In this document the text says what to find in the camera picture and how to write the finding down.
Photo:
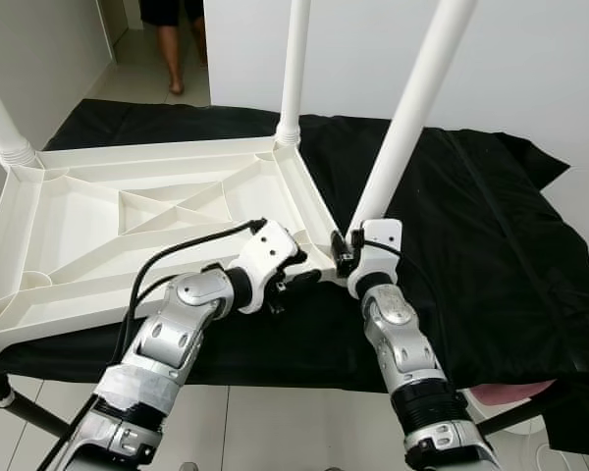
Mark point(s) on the white plastic table top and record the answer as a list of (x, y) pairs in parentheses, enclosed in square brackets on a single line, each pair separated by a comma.
[(98, 216)]

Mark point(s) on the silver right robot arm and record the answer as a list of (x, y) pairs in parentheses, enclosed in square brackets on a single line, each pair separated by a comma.
[(398, 343)]

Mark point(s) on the black cloth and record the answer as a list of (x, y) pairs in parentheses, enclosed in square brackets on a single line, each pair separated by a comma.
[(491, 245)]

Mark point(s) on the grey robot left foot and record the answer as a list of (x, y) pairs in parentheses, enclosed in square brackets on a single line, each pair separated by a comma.
[(192, 465)]

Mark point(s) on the pink stool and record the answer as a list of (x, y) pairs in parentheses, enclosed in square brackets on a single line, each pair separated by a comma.
[(510, 392)]

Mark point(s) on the black metal stand leg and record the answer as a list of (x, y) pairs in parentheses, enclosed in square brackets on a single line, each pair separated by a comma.
[(25, 412), (515, 412)]

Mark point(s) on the person in black shorts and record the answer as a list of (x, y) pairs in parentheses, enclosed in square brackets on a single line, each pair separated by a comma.
[(174, 49)]

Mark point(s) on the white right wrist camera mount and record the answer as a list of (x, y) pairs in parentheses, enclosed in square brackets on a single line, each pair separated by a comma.
[(378, 240)]

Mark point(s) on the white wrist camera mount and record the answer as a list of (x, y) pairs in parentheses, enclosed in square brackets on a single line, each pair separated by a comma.
[(265, 250), (378, 240)]

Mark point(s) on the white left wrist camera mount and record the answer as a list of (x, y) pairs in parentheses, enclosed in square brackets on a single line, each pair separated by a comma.
[(265, 250)]

